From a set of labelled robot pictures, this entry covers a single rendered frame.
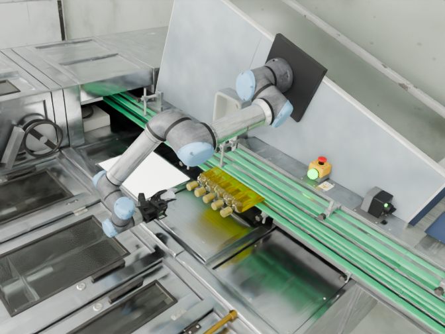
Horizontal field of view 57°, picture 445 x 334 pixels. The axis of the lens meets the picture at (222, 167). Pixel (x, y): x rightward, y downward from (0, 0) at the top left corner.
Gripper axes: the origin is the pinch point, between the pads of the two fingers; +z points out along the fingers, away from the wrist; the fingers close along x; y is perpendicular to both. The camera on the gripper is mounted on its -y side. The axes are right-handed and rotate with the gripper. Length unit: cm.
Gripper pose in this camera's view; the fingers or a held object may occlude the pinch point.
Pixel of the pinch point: (173, 194)
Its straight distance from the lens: 186.5
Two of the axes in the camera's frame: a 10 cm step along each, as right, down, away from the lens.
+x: 0.8, -8.3, -5.4
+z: 7.2, -3.3, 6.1
